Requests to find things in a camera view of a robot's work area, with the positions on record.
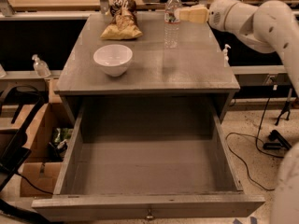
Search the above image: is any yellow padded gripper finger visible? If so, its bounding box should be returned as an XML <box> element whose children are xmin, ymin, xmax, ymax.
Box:
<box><xmin>175</xmin><ymin>7</ymin><xmax>209</xmax><ymax>23</ymax></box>

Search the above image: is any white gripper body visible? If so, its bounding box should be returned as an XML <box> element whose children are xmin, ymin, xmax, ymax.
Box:
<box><xmin>208</xmin><ymin>0</ymin><xmax>258</xmax><ymax>34</ymax></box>

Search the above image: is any clear plastic water bottle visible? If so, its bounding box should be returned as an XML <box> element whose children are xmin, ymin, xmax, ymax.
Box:
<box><xmin>164</xmin><ymin>0</ymin><xmax>182</xmax><ymax>49</ymax></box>

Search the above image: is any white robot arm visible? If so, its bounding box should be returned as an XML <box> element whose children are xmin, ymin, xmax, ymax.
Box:
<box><xmin>175</xmin><ymin>0</ymin><xmax>299</xmax><ymax>224</ymax></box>

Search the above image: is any small white pump bottle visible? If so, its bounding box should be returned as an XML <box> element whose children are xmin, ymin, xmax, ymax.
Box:
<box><xmin>222</xmin><ymin>44</ymin><xmax>231</xmax><ymax>67</ymax></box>

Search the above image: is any open grey top drawer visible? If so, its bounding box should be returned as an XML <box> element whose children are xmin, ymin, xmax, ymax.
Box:
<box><xmin>32</xmin><ymin>96</ymin><xmax>264</xmax><ymax>222</ymax></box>

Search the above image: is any clear soap dispenser bottle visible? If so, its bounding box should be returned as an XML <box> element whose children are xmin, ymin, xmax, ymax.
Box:
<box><xmin>32</xmin><ymin>54</ymin><xmax>51</xmax><ymax>78</ymax></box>

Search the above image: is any metal drawer knob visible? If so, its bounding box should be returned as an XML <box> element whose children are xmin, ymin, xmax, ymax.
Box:
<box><xmin>145</xmin><ymin>209</ymin><xmax>155</xmax><ymax>221</ymax></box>

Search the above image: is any grey wooden cabinet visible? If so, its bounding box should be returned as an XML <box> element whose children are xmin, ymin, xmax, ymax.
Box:
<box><xmin>55</xmin><ymin>12</ymin><xmax>239</xmax><ymax>119</ymax></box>

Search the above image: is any yellow brown chip bag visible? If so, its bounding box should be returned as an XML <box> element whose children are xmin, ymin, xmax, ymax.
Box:
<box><xmin>101</xmin><ymin>0</ymin><xmax>143</xmax><ymax>40</ymax></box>

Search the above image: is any white ceramic bowl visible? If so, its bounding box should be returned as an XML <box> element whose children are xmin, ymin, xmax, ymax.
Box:
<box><xmin>93</xmin><ymin>44</ymin><xmax>133</xmax><ymax>77</ymax></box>

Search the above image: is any black floor stand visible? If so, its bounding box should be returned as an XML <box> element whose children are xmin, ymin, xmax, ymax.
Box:
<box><xmin>263</xmin><ymin>130</ymin><xmax>292</xmax><ymax>150</ymax></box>

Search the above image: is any brown cardboard box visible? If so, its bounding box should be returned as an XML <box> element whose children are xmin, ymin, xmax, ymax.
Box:
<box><xmin>3</xmin><ymin>91</ymin><xmax>73</xmax><ymax>197</ymax></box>

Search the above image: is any black floor cable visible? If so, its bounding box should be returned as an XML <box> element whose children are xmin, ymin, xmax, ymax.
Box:
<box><xmin>225</xmin><ymin>84</ymin><xmax>286</xmax><ymax>192</ymax></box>

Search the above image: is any black chair frame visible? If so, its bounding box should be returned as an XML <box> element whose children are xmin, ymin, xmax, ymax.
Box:
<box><xmin>0</xmin><ymin>85</ymin><xmax>45</xmax><ymax>190</ymax></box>

